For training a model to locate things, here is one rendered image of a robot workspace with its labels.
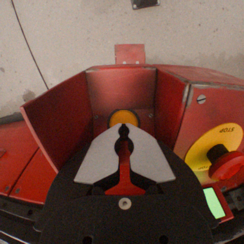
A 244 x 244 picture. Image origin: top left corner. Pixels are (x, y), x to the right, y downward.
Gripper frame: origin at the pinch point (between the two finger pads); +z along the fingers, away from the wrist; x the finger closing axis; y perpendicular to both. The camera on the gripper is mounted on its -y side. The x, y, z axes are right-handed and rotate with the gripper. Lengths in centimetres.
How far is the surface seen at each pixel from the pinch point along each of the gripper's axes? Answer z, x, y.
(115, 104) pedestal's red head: 3.6, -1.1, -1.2
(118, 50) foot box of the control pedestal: 72, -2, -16
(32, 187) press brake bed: 4.2, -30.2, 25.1
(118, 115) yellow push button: 2.1, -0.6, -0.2
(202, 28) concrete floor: 71, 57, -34
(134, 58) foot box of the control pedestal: 62, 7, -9
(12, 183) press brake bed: 4.5, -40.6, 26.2
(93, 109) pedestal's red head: 3.6, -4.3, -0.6
